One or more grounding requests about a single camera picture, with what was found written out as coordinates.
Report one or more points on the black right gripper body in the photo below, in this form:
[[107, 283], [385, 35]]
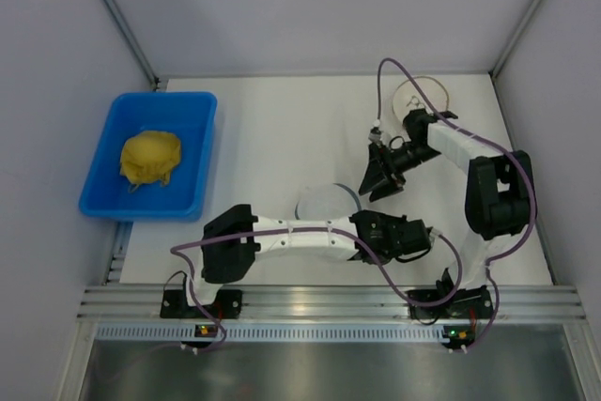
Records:
[[385, 166]]

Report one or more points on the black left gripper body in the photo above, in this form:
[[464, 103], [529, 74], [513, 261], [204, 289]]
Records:
[[423, 237]]

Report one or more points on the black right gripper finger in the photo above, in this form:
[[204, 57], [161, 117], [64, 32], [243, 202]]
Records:
[[376, 162], [383, 184]]

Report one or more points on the white mesh laundry bag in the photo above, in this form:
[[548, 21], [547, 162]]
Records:
[[327, 202]]

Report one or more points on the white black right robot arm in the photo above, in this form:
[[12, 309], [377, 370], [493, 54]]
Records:
[[500, 203]]

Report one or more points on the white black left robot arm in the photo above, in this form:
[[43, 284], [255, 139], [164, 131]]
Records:
[[237, 239]]

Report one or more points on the blue plastic bin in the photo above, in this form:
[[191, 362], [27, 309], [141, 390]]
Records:
[[190, 116]]

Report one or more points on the yellow cloth garment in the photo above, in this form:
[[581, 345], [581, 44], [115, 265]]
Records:
[[149, 157]]

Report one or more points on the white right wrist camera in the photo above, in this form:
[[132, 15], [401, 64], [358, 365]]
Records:
[[375, 135]]

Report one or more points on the aluminium rail frame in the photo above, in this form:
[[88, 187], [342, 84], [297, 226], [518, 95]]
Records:
[[534, 304]]

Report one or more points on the white slotted cable duct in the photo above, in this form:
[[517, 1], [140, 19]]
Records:
[[277, 333]]

